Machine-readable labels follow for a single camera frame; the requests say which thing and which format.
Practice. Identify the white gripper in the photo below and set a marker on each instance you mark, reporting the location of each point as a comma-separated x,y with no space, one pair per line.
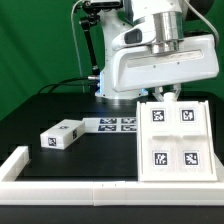
137,68

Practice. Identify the white cabinet top knob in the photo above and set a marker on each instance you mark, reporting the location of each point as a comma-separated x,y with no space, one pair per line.
169,97

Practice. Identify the white cabinet body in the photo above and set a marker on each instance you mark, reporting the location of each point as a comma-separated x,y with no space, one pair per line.
174,142

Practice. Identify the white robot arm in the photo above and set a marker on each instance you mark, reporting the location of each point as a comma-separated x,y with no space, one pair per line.
157,24

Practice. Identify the white base marker plate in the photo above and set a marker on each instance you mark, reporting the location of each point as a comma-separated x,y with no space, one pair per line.
110,125

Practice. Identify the white box with markers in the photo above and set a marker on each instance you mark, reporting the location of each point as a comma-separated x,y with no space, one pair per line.
63,134

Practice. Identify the white U-shaped table fence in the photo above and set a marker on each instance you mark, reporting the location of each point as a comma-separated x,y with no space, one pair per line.
15,192

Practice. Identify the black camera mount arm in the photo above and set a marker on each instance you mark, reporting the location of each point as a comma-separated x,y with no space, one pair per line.
92,8

